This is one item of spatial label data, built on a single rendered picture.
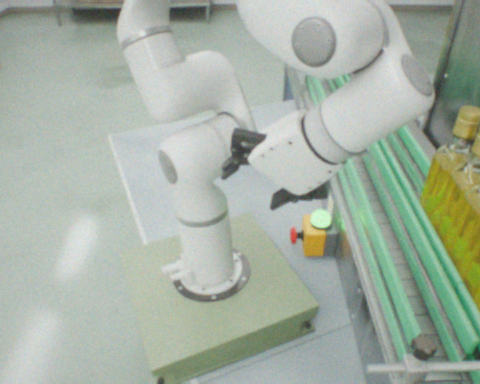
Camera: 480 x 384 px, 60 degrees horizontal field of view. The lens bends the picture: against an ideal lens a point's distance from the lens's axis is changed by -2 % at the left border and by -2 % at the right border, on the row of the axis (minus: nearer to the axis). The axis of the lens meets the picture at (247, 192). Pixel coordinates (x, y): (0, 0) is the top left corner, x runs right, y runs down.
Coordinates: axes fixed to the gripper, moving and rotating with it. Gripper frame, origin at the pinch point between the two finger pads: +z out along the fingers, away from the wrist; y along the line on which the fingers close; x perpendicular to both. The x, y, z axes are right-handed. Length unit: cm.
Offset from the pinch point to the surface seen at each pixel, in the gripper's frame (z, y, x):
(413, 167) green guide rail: 1, -40, -32
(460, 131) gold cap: -20.1, -23.0, -15.9
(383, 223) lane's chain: 4.1, -33.9, -13.8
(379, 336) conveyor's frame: -0.8, -28.3, 12.8
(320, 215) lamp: 14.8, -26.0, -15.8
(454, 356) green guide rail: -10.0, -33.7, 15.1
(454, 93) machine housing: -10, -42, -52
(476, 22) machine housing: -22, -32, -56
